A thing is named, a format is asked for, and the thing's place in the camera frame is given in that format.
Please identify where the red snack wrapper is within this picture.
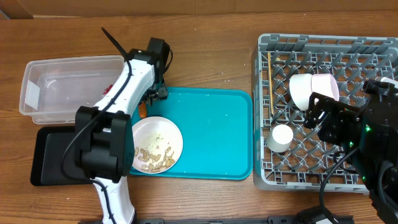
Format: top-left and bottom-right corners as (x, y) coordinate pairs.
(103, 85), (113, 96)

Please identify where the white cup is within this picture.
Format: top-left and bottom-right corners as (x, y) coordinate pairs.
(266, 124), (294, 153)

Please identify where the black plastic bin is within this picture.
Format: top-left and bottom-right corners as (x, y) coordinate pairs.
(30, 126), (90, 186)

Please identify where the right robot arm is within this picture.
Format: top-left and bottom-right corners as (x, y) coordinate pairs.
(304, 78), (397, 223)

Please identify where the white bowl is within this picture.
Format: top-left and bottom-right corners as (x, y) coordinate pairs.
(311, 73), (340, 101)
(289, 73), (312, 111)

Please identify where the teal plastic tray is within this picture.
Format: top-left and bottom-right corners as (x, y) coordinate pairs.
(147, 87), (253, 180)

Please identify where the plate with peanuts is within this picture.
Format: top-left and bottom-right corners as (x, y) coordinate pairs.
(132, 116), (183, 174)

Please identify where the orange carrot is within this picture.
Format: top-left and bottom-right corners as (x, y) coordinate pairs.
(138, 103), (147, 119)

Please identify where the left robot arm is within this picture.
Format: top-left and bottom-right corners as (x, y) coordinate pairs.
(60, 31), (173, 223)

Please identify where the clear plastic bin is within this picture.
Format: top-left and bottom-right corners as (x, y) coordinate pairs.
(19, 55), (124, 124)

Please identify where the wooden chopstick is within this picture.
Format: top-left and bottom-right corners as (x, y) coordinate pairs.
(267, 52), (274, 117)

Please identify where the grey dishwasher rack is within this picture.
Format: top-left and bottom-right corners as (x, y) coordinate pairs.
(251, 34), (397, 191)

